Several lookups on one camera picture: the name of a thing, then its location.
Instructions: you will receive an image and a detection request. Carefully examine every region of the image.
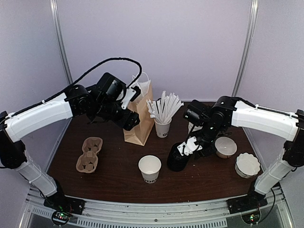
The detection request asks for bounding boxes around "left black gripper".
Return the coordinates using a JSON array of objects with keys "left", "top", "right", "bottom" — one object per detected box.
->
[{"left": 94, "top": 99, "right": 140, "bottom": 132}]

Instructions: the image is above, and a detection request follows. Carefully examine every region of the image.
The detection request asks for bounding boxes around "brown paper bag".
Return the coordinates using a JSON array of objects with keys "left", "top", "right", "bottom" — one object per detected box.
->
[{"left": 123, "top": 72, "right": 154, "bottom": 146}]

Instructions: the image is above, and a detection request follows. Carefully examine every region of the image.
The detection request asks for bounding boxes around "white paper coffee cup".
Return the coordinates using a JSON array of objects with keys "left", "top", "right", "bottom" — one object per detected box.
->
[{"left": 138, "top": 155, "right": 162, "bottom": 184}]

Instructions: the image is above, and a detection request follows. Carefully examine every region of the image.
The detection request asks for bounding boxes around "cardboard cup carrier tray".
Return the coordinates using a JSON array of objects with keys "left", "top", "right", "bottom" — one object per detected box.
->
[{"left": 76, "top": 137, "right": 103, "bottom": 173}]

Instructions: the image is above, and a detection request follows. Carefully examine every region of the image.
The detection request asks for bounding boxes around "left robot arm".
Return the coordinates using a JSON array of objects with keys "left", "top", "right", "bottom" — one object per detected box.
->
[{"left": 0, "top": 73, "right": 141, "bottom": 211}]

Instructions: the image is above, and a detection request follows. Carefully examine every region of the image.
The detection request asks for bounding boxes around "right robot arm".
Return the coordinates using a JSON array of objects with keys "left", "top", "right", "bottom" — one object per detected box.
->
[{"left": 177, "top": 96, "right": 304, "bottom": 210}]

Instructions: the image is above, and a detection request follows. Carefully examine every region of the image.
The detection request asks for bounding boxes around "white round bowl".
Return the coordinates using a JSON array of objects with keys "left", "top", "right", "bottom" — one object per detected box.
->
[{"left": 215, "top": 137, "right": 238, "bottom": 159}]

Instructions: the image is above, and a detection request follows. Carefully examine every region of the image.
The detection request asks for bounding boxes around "stack of white paper cups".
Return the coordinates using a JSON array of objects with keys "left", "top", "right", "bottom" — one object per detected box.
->
[{"left": 188, "top": 122, "right": 194, "bottom": 133}]

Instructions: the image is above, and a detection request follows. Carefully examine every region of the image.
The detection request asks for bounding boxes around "paper cup holding straws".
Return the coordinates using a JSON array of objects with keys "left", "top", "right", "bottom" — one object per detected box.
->
[{"left": 154, "top": 119, "right": 172, "bottom": 138}]

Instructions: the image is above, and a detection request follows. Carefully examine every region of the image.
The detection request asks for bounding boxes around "stack of black lids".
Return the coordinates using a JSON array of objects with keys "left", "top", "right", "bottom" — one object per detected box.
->
[{"left": 167, "top": 142, "right": 192, "bottom": 172}]

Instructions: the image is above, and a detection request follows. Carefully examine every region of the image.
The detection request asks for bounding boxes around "bundle of wrapped straws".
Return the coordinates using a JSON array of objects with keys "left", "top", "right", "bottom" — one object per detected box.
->
[{"left": 146, "top": 91, "right": 184, "bottom": 124}]

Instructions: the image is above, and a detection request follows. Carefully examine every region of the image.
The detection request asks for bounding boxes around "white scalloped bowl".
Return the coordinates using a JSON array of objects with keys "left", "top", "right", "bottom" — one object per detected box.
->
[{"left": 235, "top": 152, "right": 261, "bottom": 179}]

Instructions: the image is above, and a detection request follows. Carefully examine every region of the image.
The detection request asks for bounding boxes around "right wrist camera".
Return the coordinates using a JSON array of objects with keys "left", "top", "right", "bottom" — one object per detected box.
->
[{"left": 177, "top": 136, "right": 202, "bottom": 156}]

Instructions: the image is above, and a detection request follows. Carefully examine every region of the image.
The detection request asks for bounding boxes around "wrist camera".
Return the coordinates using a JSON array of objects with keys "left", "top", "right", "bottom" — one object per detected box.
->
[
  {"left": 118, "top": 85, "right": 141, "bottom": 110},
  {"left": 177, "top": 136, "right": 202, "bottom": 156}
]

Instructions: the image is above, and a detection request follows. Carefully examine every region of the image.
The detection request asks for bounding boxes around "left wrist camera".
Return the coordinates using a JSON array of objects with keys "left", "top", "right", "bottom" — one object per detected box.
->
[{"left": 118, "top": 85, "right": 141, "bottom": 110}]

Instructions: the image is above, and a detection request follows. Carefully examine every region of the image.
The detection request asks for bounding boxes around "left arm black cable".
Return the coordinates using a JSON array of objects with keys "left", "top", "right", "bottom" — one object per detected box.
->
[{"left": 9, "top": 57, "right": 143, "bottom": 119}]

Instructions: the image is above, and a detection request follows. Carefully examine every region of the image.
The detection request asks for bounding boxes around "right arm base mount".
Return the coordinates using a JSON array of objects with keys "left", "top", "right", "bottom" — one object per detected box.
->
[{"left": 227, "top": 195, "right": 268, "bottom": 225}]

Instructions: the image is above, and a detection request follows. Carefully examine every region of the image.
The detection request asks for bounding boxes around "aluminium front rail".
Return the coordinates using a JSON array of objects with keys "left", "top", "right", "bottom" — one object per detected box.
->
[{"left": 23, "top": 185, "right": 290, "bottom": 228}]

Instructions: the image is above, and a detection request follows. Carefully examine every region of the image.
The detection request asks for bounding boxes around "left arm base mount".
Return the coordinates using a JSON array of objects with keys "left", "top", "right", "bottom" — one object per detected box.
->
[{"left": 40, "top": 193, "right": 85, "bottom": 227}]

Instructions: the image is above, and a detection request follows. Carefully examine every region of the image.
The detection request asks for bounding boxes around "left metal wall post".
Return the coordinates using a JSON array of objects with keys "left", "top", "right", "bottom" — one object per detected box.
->
[{"left": 49, "top": 0, "right": 73, "bottom": 85}]

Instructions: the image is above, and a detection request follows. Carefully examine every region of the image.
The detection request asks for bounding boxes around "metal wall post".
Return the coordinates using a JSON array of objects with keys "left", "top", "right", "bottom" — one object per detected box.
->
[
  {"left": 232, "top": 0, "right": 259, "bottom": 96},
  {"left": 49, "top": 0, "right": 73, "bottom": 85}
]

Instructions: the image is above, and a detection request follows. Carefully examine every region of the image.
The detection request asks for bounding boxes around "right metal wall post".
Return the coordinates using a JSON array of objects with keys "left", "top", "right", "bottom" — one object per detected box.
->
[{"left": 232, "top": 0, "right": 259, "bottom": 96}]

